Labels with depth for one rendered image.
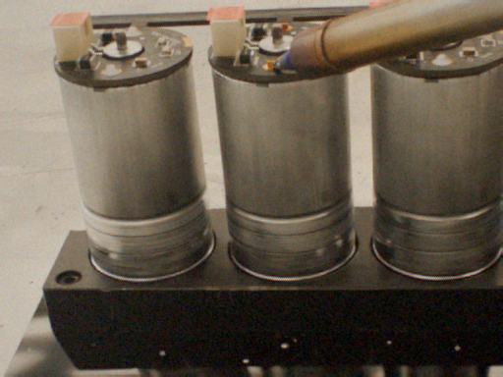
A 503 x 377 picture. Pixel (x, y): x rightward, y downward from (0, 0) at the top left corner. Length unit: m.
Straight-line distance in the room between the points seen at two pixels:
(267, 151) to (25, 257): 0.09
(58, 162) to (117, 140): 0.11
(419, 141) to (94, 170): 0.06
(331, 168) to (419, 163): 0.02
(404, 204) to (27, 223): 0.11
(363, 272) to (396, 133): 0.03
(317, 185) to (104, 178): 0.04
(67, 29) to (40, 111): 0.14
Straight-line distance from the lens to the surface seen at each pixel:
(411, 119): 0.18
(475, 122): 0.18
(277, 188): 0.18
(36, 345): 0.21
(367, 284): 0.19
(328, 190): 0.19
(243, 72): 0.18
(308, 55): 0.16
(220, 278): 0.20
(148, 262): 0.20
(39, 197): 0.28
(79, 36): 0.19
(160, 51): 0.19
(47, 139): 0.31
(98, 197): 0.19
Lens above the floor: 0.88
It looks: 31 degrees down
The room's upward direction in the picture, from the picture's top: 5 degrees counter-clockwise
